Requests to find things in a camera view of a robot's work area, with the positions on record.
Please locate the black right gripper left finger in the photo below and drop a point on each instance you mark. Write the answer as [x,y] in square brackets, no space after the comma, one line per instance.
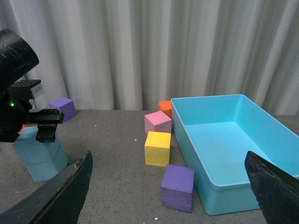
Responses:
[59,201]

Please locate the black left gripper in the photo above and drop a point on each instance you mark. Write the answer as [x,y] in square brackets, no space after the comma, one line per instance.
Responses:
[14,112]

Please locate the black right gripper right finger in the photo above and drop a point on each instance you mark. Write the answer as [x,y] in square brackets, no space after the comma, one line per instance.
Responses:
[276,191]

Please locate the light blue foam block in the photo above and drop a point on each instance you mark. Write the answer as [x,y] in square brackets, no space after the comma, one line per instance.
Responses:
[45,171]
[31,151]

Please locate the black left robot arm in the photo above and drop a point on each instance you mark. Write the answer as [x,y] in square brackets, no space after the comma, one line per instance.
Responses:
[17,58]

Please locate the purple foam block by curtain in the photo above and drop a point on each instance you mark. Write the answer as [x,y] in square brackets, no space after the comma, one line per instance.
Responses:
[64,105]

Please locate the light blue plastic bin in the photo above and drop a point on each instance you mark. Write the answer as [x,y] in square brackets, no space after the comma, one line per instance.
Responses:
[215,133]

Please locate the grey pleated curtain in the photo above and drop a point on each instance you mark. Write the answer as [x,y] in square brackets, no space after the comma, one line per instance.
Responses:
[132,54]

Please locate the purple foam block near bin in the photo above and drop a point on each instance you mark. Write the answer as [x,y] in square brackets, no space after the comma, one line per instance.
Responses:
[177,188]

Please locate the pink foam block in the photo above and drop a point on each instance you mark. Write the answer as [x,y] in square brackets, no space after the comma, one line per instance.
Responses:
[157,122]

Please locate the yellow foam block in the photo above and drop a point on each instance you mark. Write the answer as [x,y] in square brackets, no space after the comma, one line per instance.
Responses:
[157,149]

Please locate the orange foam block behind bin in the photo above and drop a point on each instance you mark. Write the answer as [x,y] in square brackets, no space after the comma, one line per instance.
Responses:
[165,107]

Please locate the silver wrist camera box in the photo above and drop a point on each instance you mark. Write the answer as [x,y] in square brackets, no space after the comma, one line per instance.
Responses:
[37,91]

